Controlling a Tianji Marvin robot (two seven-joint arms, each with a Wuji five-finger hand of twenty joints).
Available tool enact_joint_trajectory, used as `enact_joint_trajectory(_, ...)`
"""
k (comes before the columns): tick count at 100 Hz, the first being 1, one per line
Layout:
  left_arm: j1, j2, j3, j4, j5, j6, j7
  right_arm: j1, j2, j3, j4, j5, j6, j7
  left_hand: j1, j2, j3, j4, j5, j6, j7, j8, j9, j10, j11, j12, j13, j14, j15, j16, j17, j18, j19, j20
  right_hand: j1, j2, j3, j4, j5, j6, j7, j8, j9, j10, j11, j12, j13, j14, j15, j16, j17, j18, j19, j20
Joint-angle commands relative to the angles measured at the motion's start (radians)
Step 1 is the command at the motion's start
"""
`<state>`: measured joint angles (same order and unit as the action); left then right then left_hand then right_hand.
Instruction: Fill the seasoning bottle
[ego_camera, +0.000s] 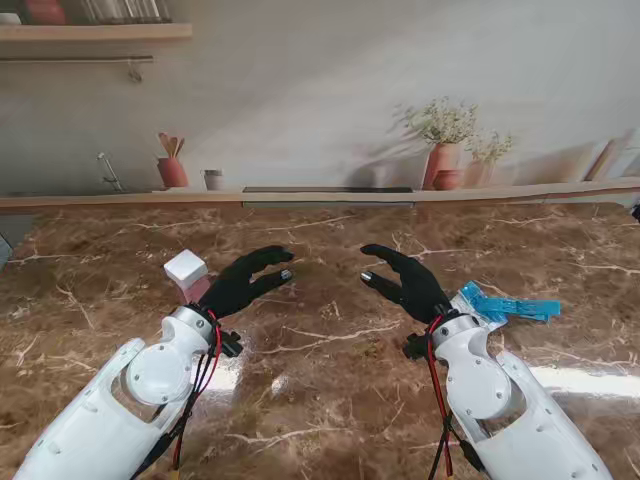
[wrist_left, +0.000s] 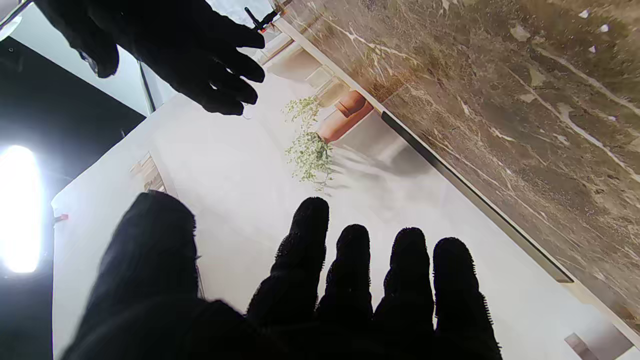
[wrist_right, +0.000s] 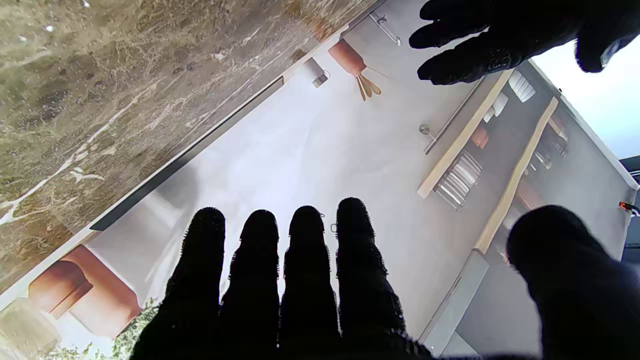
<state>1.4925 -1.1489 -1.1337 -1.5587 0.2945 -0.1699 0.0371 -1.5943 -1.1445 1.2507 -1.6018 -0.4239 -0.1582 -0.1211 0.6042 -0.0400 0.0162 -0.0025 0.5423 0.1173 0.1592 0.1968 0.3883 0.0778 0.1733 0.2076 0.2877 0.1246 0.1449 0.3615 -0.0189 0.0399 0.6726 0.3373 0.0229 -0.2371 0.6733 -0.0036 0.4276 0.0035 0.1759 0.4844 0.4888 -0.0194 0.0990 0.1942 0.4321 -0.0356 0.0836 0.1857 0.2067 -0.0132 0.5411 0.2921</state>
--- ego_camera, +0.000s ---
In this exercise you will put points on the wooden counter ledge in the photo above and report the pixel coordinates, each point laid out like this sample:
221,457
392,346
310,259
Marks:
100,201

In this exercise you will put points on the metal hanging rail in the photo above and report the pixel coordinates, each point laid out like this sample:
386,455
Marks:
75,59

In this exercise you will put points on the tall terracotta flower vase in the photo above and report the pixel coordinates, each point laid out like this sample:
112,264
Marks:
442,160

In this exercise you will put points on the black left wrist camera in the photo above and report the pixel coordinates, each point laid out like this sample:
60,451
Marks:
231,345

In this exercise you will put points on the grey panel edge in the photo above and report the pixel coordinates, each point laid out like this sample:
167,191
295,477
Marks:
4,250

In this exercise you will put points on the small terracotta pot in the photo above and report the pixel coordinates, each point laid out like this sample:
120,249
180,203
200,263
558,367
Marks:
447,180

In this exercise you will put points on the dark object at table edge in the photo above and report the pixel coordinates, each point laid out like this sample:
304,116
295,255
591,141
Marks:
636,212

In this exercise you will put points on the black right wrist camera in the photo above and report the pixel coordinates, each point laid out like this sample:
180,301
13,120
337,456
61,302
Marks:
417,347

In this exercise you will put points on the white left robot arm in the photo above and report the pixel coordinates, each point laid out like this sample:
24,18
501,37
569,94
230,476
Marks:
100,425

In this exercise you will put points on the wooden cutting boards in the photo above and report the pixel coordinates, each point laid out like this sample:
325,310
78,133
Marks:
607,160

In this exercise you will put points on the white bowl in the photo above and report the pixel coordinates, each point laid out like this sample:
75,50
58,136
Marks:
9,19

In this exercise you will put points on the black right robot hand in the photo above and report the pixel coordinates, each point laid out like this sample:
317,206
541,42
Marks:
417,290

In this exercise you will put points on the row of glass jars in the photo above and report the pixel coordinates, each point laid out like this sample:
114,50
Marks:
125,10

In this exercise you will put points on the terracotta jar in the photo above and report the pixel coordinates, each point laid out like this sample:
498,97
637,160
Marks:
45,11

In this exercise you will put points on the chrome faucet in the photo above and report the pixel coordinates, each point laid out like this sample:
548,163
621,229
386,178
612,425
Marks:
112,175

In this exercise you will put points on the white and blue salt bag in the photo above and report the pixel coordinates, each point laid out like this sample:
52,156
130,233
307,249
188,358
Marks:
470,297

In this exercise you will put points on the blue plastic bag clip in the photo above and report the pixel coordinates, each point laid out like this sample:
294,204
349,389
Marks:
530,307

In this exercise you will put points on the grey mug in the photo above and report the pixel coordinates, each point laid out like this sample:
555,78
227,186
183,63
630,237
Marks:
214,180

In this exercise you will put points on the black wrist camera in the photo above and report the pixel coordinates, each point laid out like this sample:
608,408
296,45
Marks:
417,347
231,345

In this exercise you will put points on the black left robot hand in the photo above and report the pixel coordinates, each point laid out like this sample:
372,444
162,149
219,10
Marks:
240,280

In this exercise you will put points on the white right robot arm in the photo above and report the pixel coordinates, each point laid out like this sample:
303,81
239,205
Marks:
500,400

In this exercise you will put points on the terracotta utensil pot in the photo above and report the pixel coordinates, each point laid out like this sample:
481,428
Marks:
172,172

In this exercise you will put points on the white square bottle cap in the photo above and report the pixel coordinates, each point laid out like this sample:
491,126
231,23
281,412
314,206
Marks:
185,267

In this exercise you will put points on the wooden wall shelf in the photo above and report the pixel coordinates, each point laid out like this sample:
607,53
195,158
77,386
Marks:
100,32

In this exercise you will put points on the clear bottle with pink seasoning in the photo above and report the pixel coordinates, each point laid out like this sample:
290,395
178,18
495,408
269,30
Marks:
197,290

